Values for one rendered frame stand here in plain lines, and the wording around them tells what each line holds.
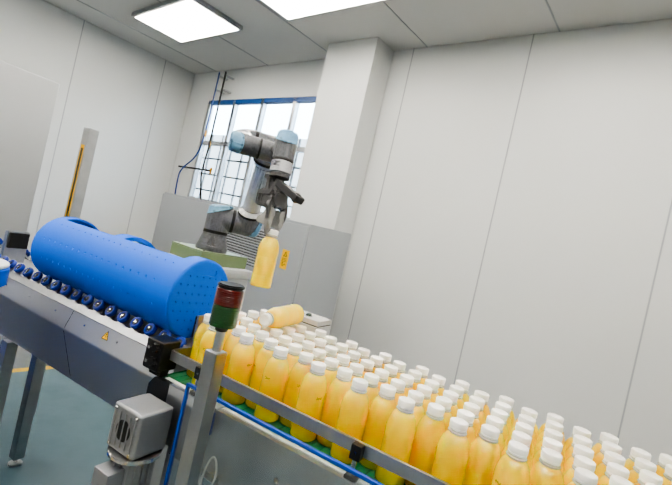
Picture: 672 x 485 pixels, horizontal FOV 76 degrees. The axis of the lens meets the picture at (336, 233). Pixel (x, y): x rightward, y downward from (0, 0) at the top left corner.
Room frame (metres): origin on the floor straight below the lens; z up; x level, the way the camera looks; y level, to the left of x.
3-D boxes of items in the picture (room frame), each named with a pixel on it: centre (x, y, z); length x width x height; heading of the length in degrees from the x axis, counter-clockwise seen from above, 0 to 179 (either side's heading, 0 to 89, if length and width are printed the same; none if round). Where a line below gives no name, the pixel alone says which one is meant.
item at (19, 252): (2.15, 1.54, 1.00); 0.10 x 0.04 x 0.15; 151
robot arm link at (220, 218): (2.12, 0.57, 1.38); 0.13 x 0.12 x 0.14; 107
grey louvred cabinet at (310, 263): (4.02, 0.87, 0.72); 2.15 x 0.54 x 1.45; 50
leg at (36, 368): (2.08, 1.26, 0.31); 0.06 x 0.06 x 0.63; 61
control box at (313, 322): (1.66, 0.05, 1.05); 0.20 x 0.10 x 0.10; 61
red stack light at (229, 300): (1.01, 0.21, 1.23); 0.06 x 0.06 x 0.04
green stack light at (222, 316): (1.01, 0.21, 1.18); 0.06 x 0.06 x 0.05
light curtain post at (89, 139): (2.52, 1.52, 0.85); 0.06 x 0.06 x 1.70; 61
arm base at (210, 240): (2.11, 0.58, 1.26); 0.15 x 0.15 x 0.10
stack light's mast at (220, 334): (1.01, 0.21, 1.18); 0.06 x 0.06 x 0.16
